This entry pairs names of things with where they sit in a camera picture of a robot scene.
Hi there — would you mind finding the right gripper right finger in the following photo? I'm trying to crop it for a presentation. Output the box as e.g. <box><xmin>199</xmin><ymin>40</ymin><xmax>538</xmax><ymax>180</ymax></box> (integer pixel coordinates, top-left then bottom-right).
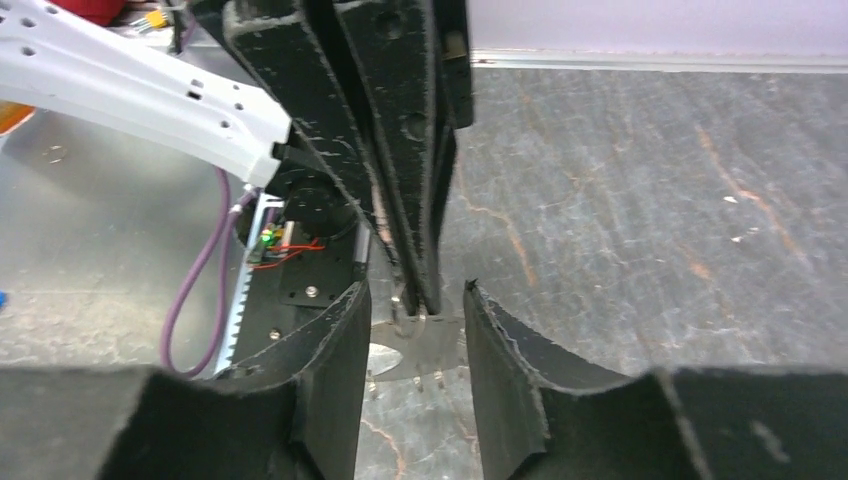
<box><xmin>463</xmin><ymin>281</ymin><xmax>847</xmax><ymax>479</ymax></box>

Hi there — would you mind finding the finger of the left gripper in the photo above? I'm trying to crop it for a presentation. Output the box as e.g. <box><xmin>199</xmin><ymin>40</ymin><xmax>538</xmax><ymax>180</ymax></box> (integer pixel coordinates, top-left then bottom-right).
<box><xmin>333</xmin><ymin>1</ymin><xmax>474</xmax><ymax>314</ymax></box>
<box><xmin>190</xmin><ymin>1</ymin><xmax>406</xmax><ymax>283</ymax></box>

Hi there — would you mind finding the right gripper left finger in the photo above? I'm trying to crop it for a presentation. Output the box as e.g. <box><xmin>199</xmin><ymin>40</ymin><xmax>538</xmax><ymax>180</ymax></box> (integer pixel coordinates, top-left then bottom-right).
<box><xmin>1</xmin><ymin>281</ymin><xmax>371</xmax><ymax>479</ymax></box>

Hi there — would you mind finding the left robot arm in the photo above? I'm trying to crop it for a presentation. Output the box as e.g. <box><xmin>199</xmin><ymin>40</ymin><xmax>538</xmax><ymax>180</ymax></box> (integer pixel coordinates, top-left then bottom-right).
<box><xmin>1</xmin><ymin>1</ymin><xmax>474</xmax><ymax>314</ymax></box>

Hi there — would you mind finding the left base circuit board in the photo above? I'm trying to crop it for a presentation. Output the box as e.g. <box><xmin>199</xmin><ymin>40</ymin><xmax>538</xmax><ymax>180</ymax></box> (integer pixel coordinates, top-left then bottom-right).
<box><xmin>245</xmin><ymin>221</ymin><xmax>326</xmax><ymax>270</ymax></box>

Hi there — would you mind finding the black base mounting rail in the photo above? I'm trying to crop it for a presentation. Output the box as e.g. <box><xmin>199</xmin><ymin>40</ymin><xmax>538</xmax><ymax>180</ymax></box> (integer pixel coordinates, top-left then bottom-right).
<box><xmin>224</xmin><ymin>225</ymin><xmax>368</xmax><ymax>366</ymax></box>

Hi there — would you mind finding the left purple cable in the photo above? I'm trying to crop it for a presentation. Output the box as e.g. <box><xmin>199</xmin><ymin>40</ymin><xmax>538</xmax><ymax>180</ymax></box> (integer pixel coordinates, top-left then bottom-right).
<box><xmin>160</xmin><ymin>166</ymin><xmax>260</xmax><ymax>379</ymax></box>

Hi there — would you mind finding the aluminium frame rail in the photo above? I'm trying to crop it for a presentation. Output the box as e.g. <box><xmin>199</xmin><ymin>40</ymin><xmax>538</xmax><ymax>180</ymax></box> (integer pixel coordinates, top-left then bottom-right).
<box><xmin>471</xmin><ymin>49</ymin><xmax>847</xmax><ymax>75</ymax></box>

